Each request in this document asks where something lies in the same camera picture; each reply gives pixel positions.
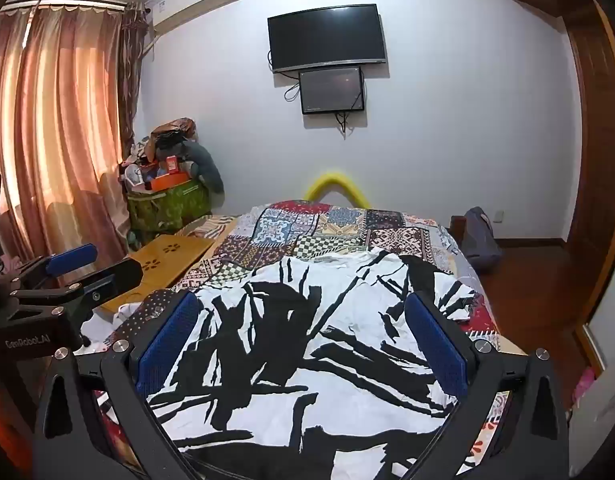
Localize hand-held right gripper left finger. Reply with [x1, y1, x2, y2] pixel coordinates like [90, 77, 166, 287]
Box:
[34, 290, 203, 480]

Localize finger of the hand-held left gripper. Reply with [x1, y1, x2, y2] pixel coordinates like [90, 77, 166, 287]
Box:
[62, 260, 144, 311]
[10, 243, 99, 291]

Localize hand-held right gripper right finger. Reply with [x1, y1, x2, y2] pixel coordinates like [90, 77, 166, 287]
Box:
[405, 290, 571, 480]

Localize black and white patterned shirt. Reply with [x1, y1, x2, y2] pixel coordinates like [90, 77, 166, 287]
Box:
[148, 250, 485, 448]

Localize wooden lap desk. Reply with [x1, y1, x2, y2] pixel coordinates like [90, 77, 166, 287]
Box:
[95, 234, 216, 316]

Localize green storage bag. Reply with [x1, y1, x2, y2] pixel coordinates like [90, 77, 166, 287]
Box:
[125, 180, 211, 246]

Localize striped bed sheet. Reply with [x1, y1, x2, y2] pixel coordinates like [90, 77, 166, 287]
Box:
[176, 214, 238, 242]

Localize orange box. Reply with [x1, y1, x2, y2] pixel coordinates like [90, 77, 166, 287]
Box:
[150, 172, 192, 194]

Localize blue-grey bag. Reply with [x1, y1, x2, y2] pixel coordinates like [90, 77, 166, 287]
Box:
[460, 206, 503, 273]

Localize pink curtain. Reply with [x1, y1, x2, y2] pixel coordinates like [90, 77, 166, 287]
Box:
[0, 2, 138, 281]

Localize patchwork printed blanket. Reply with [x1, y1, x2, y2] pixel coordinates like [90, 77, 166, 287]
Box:
[80, 200, 513, 480]

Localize brown bag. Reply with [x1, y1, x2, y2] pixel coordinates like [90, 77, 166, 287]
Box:
[150, 117, 196, 144]

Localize white door panel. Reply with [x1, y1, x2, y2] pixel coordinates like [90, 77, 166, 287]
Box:
[570, 255, 615, 441]

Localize dark patterned curtain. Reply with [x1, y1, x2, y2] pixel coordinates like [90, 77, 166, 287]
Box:
[120, 2, 149, 161]

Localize white air conditioner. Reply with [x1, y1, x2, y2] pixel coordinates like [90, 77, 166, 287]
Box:
[145, 0, 243, 36]

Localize small wall monitor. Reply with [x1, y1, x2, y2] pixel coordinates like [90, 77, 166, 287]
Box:
[298, 66, 365, 116]

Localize large wall television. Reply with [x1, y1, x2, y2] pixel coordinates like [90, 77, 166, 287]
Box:
[268, 4, 387, 75]

